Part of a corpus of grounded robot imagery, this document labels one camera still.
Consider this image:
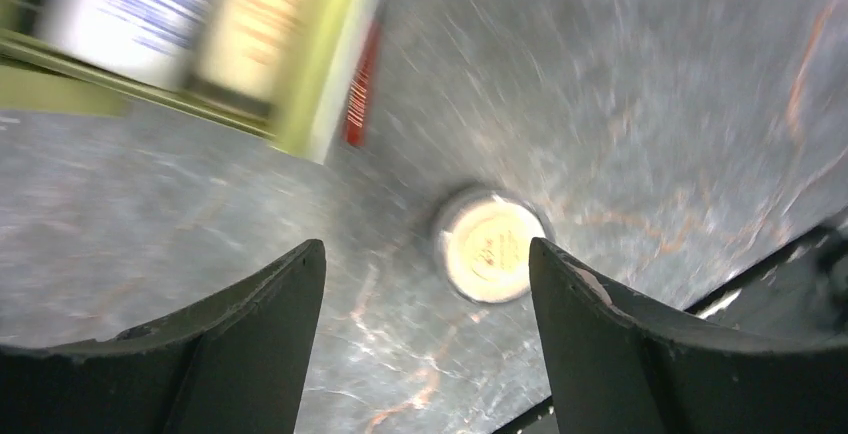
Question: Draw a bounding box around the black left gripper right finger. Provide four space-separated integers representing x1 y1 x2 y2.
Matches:
529 238 847 433

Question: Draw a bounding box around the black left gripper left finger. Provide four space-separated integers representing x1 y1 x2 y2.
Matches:
1 239 326 433

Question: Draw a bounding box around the small round cream jar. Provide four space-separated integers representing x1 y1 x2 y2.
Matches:
431 184 555 304

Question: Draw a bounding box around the green drawer cabinet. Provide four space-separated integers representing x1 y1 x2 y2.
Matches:
1 0 382 163

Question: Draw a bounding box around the red black lip pencil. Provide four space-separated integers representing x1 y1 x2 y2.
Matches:
343 18 381 146

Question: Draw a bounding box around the white lotion tube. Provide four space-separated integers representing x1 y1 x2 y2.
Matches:
35 0 213 90

